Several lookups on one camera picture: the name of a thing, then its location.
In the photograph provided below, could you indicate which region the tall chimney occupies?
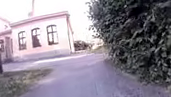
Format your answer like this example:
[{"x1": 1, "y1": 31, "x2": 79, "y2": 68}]
[{"x1": 25, "y1": 0, "x2": 39, "y2": 19}]

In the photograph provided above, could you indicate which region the tall green hedge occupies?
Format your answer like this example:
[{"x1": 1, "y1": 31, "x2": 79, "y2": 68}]
[{"x1": 85, "y1": 0, "x2": 171, "y2": 97}]

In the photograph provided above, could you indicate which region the grey asphalt path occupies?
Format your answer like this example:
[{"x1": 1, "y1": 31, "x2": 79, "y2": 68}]
[{"x1": 0, "y1": 35, "x2": 171, "y2": 97}]

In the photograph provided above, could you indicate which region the pale pink building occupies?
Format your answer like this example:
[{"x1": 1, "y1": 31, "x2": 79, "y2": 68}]
[{"x1": 0, "y1": 0, "x2": 78, "y2": 68}]

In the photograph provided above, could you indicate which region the dark bush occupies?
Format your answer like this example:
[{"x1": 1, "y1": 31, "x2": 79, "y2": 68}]
[{"x1": 73, "y1": 37, "x2": 94, "y2": 52}]

